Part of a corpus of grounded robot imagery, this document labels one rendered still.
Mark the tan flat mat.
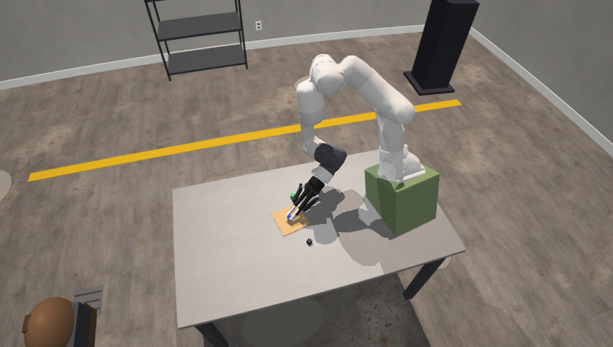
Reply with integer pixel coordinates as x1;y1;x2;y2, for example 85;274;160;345
271;205;310;236

